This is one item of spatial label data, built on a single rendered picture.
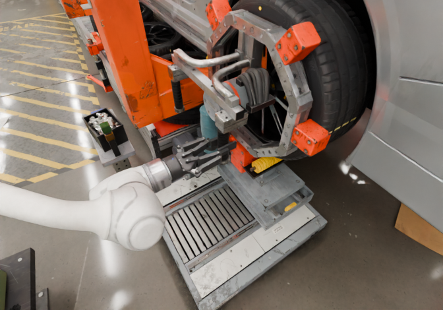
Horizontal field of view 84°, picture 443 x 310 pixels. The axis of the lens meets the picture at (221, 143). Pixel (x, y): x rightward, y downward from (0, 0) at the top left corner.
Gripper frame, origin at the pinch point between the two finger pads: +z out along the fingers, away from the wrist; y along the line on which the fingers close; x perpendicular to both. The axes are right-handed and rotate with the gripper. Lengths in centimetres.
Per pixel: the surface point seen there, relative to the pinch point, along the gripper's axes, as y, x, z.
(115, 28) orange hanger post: -59, 20, -12
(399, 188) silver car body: 41, -4, 36
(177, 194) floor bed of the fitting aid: -40, -75, -8
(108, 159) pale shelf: -54, -38, -35
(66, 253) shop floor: -44, -83, -75
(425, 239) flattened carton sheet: 61, -82, 99
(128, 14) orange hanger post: -59, 25, -5
